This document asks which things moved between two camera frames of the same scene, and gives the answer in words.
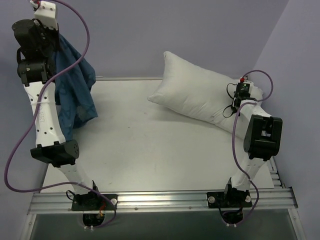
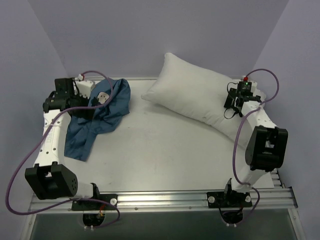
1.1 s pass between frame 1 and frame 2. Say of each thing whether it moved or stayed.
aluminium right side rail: stayed
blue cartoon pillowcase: moved
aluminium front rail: stayed
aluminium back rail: stayed
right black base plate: stayed
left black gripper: moved
